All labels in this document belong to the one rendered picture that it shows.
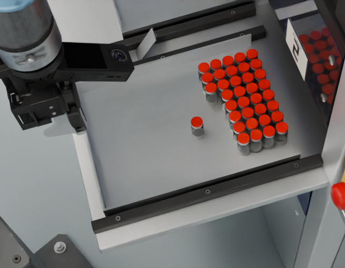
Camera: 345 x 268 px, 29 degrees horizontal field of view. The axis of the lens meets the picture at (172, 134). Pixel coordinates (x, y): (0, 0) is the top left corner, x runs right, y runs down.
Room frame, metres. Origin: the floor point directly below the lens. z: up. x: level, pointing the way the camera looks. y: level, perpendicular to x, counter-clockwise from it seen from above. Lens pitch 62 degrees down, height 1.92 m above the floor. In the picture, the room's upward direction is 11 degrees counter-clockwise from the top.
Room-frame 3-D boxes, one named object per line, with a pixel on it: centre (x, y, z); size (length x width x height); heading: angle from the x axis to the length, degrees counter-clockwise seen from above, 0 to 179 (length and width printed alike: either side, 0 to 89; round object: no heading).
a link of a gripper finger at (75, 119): (0.47, 0.12, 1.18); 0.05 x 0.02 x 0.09; 6
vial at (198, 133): (0.55, -0.05, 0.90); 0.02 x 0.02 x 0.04
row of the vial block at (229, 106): (0.58, -0.11, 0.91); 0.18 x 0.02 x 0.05; 6
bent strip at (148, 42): (0.74, 0.07, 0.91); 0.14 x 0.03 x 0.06; 95
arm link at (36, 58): (0.48, 0.14, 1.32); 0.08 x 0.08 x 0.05
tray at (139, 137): (0.57, -0.02, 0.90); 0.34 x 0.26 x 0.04; 96
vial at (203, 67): (0.66, -0.08, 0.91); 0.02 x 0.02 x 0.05
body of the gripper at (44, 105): (0.49, 0.15, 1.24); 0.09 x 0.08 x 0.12; 96
